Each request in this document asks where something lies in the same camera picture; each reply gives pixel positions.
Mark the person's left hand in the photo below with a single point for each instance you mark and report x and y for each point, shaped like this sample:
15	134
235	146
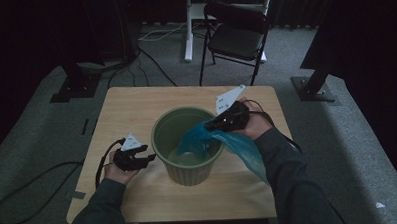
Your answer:
117	174

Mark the dark curtain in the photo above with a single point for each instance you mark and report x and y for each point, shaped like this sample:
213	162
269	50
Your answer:
293	8

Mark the person's right hand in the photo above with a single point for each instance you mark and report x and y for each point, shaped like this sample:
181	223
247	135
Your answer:
257	123

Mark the green plastic bin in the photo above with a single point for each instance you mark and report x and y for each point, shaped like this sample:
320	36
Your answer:
188	175

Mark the black folding chair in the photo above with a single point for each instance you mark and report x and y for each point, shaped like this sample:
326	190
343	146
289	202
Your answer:
237	40

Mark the black stand with base plate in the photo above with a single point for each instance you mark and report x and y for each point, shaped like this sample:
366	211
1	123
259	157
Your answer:
314	88

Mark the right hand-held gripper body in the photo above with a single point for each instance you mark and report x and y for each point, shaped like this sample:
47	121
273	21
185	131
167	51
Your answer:
236	115

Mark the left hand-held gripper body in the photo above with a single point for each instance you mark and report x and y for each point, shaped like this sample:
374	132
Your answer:
128	159

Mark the white desk frame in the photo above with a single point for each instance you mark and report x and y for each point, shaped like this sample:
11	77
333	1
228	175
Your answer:
188	42

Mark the white paper scrap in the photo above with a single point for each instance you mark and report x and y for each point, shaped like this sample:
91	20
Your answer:
380	205

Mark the black floor tape strip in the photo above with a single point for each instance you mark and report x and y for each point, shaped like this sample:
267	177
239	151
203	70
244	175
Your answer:
85	126

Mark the black stand base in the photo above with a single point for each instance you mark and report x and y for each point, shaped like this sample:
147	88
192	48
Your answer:
77	86

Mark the blue plastic bag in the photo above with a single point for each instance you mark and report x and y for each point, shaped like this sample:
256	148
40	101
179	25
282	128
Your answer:
243	148

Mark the grey tape strip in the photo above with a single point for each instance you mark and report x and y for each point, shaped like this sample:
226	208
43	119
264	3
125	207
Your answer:
78	195

